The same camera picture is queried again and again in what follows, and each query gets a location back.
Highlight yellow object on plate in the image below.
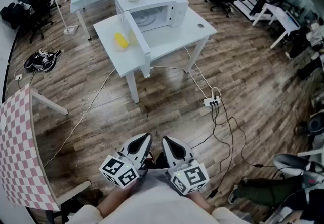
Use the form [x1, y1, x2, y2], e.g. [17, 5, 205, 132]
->
[113, 31, 130, 52]

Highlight pile of black equipment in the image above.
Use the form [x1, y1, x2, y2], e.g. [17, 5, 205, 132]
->
[24, 49, 63, 73]

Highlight grey gripper device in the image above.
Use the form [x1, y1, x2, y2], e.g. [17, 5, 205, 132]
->
[273, 152, 324, 191]

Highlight pink checkered table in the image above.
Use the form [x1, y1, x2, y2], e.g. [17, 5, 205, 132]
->
[0, 83, 92, 212]

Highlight person's right forearm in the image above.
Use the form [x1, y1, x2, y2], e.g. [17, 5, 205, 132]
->
[187, 190, 216, 216]

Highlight white desk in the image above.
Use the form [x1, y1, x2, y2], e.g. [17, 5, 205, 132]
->
[252, 2, 302, 49]

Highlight white floor stand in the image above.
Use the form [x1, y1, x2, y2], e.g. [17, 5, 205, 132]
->
[52, 0, 79, 35]

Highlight white microwave door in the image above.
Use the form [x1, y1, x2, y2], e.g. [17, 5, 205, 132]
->
[123, 11, 152, 79]

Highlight white power cable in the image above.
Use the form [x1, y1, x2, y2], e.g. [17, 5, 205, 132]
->
[182, 46, 222, 99]
[151, 65, 207, 97]

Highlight black cable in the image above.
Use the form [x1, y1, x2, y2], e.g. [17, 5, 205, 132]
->
[209, 102, 232, 198]
[220, 102, 279, 170]

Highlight white table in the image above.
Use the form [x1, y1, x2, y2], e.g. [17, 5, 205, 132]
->
[93, 6, 218, 104]

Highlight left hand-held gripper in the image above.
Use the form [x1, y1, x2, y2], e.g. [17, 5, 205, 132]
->
[99, 133, 153, 189]

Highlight person's left forearm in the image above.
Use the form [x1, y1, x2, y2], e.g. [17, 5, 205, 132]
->
[97, 183, 139, 217]

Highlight white power strip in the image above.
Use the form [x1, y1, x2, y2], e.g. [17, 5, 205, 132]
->
[203, 98, 223, 108]

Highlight person's light shirt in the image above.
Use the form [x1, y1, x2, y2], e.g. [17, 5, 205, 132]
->
[64, 167, 254, 224]

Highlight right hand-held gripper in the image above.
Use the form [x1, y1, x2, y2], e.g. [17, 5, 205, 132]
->
[161, 136, 210, 196]

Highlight person's left shoe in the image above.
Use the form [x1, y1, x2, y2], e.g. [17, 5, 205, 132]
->
[144, 151, 156, 170]

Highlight long white cable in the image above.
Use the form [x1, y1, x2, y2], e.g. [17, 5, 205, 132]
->
[42, 68, 116, 168]

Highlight black round device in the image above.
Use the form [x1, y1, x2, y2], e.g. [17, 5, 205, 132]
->
[306, 113, 324, 137]

